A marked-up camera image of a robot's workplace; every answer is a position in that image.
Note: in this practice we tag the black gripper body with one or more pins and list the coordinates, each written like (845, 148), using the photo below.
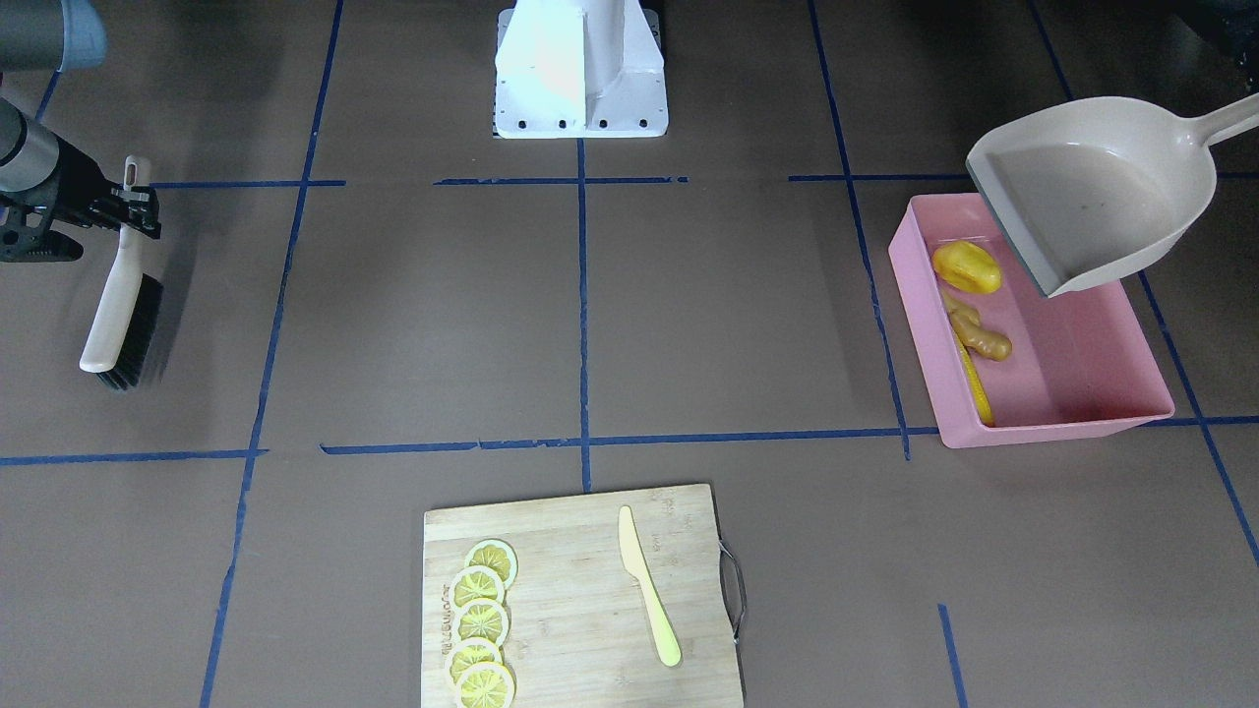
(72, 178)

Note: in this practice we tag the beige hand brush black bristles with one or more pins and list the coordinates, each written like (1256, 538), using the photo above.
(123, 325)

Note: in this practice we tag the yellow toy potato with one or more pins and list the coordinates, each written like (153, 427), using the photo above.
(968, 267)

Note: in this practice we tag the yellow toy corn cob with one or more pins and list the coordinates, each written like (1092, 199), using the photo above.
(977, 390)

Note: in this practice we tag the beige plastic dustpan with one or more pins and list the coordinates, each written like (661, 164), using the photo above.
(1093, 190)

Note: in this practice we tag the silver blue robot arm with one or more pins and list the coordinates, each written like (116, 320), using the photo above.
(47, 181)

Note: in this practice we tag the pink plastic bin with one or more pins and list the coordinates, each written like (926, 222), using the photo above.
(1080, 365)

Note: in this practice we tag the lemon slice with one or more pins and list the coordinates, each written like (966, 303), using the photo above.
(468, 652)
(496, 555)
(474, 583)
(482, 619)
(485, 685)

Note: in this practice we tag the yellow plastic knife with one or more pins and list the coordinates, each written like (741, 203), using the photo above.
(663, 635)

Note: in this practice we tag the bamboo cutting board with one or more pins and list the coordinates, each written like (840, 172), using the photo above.
(578, 628)

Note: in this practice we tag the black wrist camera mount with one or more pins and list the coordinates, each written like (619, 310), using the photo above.
(27, 236)

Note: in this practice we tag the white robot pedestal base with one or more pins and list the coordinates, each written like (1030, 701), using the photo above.
(580, 70)

